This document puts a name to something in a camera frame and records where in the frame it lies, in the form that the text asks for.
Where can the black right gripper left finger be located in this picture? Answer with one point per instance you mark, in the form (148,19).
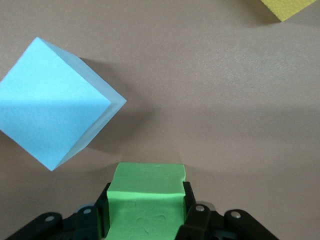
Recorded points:
(85,225)

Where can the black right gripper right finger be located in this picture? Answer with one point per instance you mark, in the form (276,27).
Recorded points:
(205,225)

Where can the green foam block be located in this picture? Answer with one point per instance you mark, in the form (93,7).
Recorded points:
(147,200)

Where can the blue foam block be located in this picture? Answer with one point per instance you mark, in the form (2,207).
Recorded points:
(50,107)

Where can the yellow foam block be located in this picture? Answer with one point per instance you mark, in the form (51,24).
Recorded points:
(287,7)

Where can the brown table cover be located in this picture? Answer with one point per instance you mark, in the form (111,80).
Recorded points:
(200,75)

